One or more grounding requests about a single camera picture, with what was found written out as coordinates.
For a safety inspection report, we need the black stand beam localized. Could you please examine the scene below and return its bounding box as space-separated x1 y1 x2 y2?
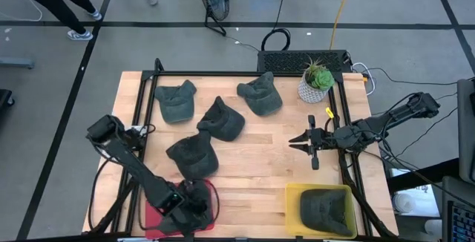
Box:
385 157 461 194

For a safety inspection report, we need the red plastic bin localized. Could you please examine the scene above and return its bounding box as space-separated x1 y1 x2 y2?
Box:
143 178 217 240

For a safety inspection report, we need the yellow plastic bin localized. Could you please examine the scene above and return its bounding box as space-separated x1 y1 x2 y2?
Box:
284 182 358 240

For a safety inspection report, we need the succulent in white patterned pot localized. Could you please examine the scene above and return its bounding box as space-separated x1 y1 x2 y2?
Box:
297 57 336 105

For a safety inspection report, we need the black keyboard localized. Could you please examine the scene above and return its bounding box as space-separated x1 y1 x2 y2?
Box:
257 49 353 74

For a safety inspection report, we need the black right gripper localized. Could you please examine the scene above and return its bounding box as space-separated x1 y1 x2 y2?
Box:
288 114 337 171

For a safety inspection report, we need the large computer monitor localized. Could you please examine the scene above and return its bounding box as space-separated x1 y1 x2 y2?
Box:
456 78 475 186

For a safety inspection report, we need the grey table foot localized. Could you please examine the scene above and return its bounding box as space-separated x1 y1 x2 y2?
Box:
0 56 36 70

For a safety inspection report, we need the black coiled floor cable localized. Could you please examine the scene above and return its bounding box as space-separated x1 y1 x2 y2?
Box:
260 0 292 53

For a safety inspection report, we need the black caster base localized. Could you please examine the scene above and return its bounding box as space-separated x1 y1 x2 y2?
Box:
0 88 16 110

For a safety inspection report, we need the laptop with lit keyboard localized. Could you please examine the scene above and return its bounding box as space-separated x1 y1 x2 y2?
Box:
440 176 475 242

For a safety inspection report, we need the yellow floor cable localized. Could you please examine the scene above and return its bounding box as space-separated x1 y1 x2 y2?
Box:
329 0 357 51

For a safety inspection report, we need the white roll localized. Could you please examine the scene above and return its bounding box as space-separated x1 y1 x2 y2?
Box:
392 192 417 215

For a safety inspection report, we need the white floor cable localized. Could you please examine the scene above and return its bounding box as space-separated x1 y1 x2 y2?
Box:
0 0 44 23

